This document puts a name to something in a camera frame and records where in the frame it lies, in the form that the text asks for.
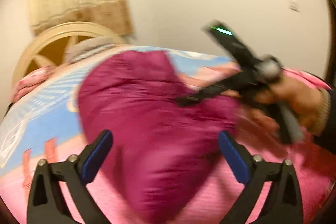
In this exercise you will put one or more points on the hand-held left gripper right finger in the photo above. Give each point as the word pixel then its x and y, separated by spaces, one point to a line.
pixel 233 158

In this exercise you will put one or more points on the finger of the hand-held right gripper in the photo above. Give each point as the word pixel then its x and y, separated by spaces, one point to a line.
pixel 199 96

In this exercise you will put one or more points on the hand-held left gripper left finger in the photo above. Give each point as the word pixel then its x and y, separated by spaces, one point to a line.
pixel 97 155

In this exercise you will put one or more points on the magenta quilted down jacket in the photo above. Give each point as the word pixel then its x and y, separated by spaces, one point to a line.
pixel 157 134

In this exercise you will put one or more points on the person's right hand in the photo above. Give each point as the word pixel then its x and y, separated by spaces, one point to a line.
pixel 302 98

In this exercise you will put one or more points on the printed pink and blue blanket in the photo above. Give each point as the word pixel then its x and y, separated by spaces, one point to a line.
pixel 39 113

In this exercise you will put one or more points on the folded pink floral quilt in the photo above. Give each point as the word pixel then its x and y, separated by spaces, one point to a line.
pixel 29 82

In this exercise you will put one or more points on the striped pillow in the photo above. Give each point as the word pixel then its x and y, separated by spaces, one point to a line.
pixel 89 48

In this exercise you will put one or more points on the cream wooden headboard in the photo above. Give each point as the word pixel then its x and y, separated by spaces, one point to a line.
pixel 31 50

